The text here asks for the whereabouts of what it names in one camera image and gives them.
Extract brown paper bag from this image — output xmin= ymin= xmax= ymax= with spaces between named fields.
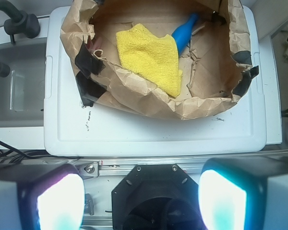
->
xmin=60 ymin=0 xmax=259 ymax=120

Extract white plastic board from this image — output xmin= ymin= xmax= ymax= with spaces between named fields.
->
xmin=44 ymin=7 xmax=267 ymax=158

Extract yellow cloth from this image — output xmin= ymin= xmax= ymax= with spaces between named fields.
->
xmin=116 ymin=23 xmax=182 ymax=98

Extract aluminium rail with bracket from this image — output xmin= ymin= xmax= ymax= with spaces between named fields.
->
xmin=42 ymin=157 xmax=208 ymax=178

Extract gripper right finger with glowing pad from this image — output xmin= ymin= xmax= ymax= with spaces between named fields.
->
xmin=198 ymin=157 xmax=288 ymax=230

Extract black cables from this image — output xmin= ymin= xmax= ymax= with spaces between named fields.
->
xmin=0 ymin=136 xmax=80 ymax=166

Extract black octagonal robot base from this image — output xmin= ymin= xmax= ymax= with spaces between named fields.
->
xmin=111 ymin=164 xmax=204 ymax=230

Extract blue plastic bottle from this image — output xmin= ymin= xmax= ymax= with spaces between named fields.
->
xmin=171 ymin=13 xmax=199 ymax=56

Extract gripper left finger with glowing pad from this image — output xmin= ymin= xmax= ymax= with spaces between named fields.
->
xmin=0 ymin=163 xmax=84 ymax=230

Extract grey sink basin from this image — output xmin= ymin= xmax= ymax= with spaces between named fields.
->
xmin=0 ymin=38 xmax=46 ymax=127

